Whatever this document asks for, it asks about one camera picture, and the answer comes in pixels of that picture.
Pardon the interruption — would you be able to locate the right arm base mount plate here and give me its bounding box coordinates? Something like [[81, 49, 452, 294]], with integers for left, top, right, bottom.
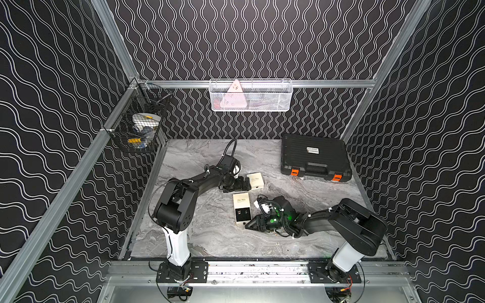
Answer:
[[307, 261, 362, 284]]

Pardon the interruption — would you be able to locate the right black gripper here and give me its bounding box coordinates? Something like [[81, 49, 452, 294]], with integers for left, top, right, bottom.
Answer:
[[243, 214, 287, 232]]

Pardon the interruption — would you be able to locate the white wire wall basket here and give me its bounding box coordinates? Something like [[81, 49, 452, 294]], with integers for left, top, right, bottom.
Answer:
[[208, 78, 294, 112]]

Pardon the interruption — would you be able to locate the aluminium front rail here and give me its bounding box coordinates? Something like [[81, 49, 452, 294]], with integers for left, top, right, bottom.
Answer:
[[107, 260, 409, 287]]

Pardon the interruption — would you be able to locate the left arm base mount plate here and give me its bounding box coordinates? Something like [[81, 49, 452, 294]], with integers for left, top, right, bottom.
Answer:
[[156, 260, 208, 284]]

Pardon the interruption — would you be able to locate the pink triangular card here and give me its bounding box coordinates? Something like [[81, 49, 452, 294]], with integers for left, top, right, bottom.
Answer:
[[220, 80, 248, 110]]

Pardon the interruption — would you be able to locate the cream drawer jewelry box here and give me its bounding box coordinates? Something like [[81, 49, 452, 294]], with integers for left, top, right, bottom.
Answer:
[[232, 193, 252, 226]]

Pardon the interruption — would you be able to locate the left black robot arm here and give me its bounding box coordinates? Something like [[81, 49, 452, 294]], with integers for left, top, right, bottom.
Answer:
[[150, 155, 250, 269]]

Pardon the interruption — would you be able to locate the black wire corner basket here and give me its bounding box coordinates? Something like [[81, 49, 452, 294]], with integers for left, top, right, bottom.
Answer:
[[109, 86, 174, 154]]

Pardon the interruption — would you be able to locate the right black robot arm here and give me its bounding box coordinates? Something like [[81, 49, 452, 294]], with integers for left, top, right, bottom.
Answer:
[[245, 195, 388, 273]]

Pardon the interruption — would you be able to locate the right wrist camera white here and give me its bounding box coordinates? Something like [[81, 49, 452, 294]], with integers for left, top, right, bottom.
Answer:
[[258, 201, 274, 216]]

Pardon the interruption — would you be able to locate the black plastic tool case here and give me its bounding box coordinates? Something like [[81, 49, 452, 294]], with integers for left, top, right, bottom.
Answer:
[[280, 134, 352, 183]]

